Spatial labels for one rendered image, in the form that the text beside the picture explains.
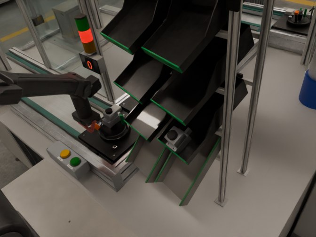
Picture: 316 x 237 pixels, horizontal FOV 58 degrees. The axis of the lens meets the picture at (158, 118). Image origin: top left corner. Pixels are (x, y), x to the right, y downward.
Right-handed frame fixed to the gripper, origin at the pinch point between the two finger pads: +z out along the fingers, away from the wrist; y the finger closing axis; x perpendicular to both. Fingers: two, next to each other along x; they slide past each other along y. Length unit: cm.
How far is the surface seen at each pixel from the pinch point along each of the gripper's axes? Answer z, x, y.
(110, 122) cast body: 0.7, -8.2, -2.5
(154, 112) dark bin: -16.8, -9.8, -28.3
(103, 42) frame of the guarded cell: 18, -73, 81
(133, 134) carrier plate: 8.9, -13.5, -9.0
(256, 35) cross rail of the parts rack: -41, -30, -51
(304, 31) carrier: 8, -134, -37
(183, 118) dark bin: -30, -2, -46
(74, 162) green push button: 8.8, 12.1, 0.3
